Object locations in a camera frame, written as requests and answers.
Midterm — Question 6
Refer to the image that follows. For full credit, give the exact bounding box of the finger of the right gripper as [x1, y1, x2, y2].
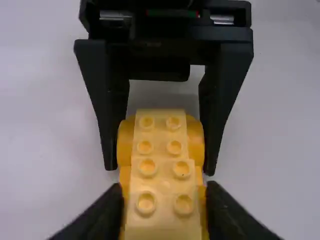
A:
[198, 39, 255, 176]

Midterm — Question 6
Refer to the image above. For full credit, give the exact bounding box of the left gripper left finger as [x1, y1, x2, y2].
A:
[49, 183, 125, 240]

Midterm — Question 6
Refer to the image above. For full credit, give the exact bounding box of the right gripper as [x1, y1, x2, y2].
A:
[73, 0, 254, 172]

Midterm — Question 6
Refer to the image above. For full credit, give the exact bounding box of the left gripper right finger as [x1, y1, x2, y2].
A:
[204, 180, 276, 240]

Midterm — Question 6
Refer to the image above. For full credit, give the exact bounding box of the yellow toy car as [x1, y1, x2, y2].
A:
[116, 107, 211, 240]

